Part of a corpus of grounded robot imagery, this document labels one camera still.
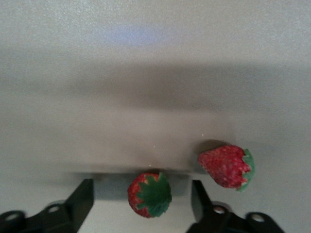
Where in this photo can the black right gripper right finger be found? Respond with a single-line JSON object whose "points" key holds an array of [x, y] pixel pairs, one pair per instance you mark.
{"points": [[200, 206]]}

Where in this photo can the table cover sheet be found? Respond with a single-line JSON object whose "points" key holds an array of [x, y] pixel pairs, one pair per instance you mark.
{"points": [[155, 85]]}

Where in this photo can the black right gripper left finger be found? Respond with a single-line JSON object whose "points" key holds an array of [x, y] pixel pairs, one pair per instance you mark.
{"points": [[80, 204]]}

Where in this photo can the red toy strawberry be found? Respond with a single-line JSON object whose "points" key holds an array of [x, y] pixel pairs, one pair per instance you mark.
{"points": [[150, 194], [226, 167]]}

